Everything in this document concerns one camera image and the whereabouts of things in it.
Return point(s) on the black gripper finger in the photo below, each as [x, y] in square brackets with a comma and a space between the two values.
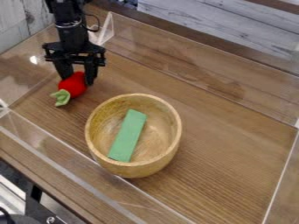
[91, 73]
[64, 68]

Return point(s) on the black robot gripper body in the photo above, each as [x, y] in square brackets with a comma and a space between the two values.
[73, 49]

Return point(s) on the red plush strawberry toy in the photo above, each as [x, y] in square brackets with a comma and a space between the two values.
[71, 88]

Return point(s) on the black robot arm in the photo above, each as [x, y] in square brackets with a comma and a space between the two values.
[68, 10]

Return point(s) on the round wooden bowl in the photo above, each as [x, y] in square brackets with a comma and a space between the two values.
[159, 139]

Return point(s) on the green rectangular block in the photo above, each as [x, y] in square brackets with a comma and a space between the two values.
[124, 143]

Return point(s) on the clear acrylic corner bracket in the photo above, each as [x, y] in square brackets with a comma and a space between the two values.
[100, 37]

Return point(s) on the black table leg bracket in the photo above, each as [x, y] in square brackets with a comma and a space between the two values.
[36, 210]

